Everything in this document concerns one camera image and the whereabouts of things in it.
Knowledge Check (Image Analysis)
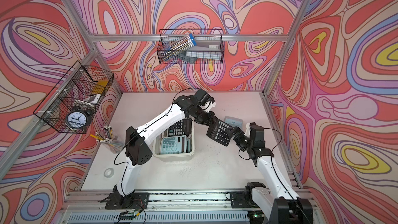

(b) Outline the black calculator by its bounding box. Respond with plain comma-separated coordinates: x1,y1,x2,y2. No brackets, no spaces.
163,118,192,137
206,117,234,147

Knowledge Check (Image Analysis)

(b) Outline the white plastic storage box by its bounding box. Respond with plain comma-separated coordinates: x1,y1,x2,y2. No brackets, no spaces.
152,119,195,162

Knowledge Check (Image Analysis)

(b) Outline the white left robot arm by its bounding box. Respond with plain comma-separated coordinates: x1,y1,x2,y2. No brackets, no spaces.
103,89,216,209

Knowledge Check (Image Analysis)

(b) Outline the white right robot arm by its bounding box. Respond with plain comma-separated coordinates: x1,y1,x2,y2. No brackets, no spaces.
227,122,314,224

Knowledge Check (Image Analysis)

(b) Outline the small light blue calculator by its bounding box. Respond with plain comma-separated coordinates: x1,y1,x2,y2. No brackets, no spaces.
224,116,243,128

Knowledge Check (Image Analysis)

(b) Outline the grey white box in basket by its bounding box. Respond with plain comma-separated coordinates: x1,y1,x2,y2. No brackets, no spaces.
186,43,222,60

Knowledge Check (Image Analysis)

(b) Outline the clear tube of pencils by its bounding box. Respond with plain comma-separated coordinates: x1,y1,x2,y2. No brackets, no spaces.
161,33,197,61

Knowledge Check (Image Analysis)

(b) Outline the clear pen cup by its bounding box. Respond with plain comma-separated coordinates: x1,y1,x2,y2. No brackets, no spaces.
90,125,125,154

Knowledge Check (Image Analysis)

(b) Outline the yellow item in basket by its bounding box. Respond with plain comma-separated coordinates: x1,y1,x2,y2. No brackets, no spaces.
92,80,109,94

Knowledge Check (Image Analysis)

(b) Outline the clear tape roll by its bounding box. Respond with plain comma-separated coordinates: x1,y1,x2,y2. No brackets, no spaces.
103,168,115,178

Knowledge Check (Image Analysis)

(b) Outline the white device in basket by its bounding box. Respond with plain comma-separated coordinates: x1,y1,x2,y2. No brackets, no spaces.
83,94,101,105

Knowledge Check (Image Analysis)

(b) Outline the green circuit board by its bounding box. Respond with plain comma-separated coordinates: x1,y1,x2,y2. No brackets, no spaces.
118,211,141,222

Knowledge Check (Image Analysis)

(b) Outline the black alarm clock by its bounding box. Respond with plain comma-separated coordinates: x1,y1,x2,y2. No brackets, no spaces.
65,106,93,129

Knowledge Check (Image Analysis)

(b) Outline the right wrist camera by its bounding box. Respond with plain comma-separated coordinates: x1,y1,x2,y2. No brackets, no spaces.
245,123,251,138

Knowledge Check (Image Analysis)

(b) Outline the black wire basket back wall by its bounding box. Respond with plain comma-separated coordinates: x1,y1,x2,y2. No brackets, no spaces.
157,28,224,64

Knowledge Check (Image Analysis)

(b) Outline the black wire basket wall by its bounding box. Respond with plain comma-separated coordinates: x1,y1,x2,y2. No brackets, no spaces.
33,61,114,134
157,28,224,64

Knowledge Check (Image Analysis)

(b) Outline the black wire basket left wall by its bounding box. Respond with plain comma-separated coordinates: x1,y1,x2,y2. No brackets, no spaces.
33,61,114,134

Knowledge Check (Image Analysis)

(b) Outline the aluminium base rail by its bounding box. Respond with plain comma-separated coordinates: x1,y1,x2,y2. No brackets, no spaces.
58,188,321,224

